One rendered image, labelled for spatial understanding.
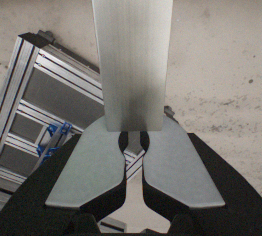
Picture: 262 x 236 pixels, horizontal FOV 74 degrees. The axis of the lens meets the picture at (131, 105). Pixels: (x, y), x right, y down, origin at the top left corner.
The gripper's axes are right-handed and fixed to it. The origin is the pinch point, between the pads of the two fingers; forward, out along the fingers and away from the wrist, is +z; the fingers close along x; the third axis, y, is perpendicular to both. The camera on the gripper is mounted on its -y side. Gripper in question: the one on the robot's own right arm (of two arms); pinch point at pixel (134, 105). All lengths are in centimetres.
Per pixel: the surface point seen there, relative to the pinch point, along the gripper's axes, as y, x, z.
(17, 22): 0, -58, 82
